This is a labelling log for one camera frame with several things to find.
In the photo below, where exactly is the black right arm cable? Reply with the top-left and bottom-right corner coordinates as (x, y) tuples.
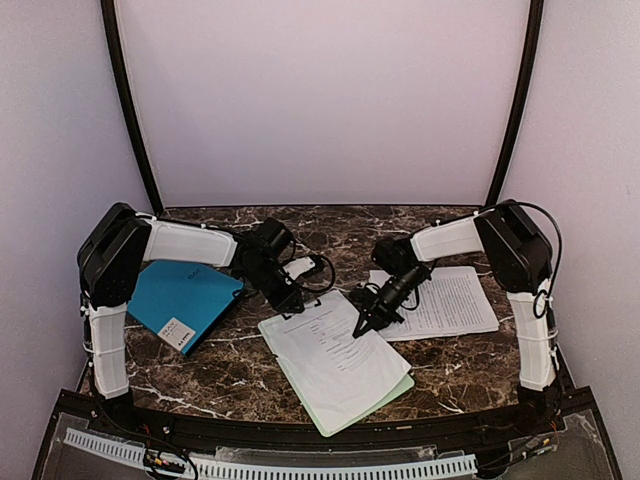
(494, 200), (562, 319)

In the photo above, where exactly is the blue file folder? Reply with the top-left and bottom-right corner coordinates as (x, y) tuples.
(128, 260), (244, 357)

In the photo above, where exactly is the mint green clipboard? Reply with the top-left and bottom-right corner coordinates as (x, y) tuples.
(257, 288), (416, 439)

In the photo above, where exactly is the white slotted cable duct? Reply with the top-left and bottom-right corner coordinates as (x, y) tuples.
(63, 428), (478, 479)

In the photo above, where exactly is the black right frame post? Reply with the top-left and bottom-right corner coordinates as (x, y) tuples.
(484, 0), (544, 206)

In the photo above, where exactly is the stapled text document stack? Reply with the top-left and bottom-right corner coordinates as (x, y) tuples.
(379, 266), (499, 341)

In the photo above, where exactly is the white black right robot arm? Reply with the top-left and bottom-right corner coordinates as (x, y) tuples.
(349, 200), (562, 392)

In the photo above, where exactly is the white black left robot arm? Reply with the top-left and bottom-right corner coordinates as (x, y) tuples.
(77, 202), (327, 399)

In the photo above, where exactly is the black left frame post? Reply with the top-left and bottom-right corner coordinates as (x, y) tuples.
(100, 0), (165, 215)

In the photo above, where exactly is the black frame post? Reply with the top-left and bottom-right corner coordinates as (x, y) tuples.
(484, 0), (544, 206)
(100, 0), (165, 215)

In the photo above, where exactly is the white printed form sheet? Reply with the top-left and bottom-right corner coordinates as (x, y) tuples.
(257, 289), (413, 435)

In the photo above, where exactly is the black left camera cable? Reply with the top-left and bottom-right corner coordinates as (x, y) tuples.
(279, 239), (336, 296)

